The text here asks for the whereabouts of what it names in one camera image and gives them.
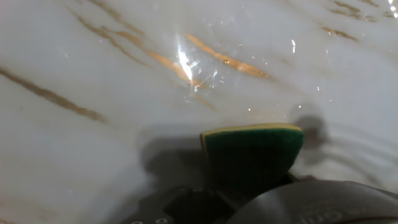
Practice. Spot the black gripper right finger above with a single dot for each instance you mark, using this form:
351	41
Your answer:
291	178

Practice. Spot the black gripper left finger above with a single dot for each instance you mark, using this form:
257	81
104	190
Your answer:
180	210

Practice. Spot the green yellow sponge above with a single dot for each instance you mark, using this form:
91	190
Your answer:
252	152

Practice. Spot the marble pattern board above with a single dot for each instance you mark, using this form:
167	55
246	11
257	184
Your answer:
77	140

